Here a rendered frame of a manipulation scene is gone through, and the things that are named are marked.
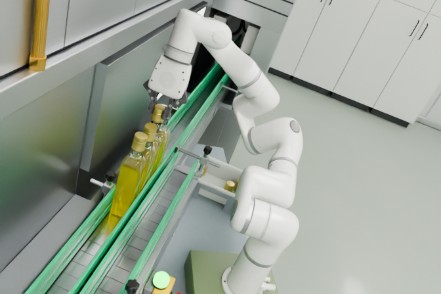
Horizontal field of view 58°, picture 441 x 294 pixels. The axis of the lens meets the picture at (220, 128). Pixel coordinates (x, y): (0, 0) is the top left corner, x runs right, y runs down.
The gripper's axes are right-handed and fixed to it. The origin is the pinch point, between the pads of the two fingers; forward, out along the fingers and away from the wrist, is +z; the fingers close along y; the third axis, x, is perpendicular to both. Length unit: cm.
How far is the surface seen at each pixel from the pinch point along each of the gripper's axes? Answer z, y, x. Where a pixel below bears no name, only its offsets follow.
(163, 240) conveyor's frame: 33.5, 15.2, -7.0
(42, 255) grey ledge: 38.7, -9.3, -26.6
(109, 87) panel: -3.5, -11.6, -11.1
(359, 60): -39, 111, 381
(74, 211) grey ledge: 34.4, -11.0, -10.6
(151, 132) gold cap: 5.1, 1.6, -6.1
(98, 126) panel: 8.0, -11.6, -10.6
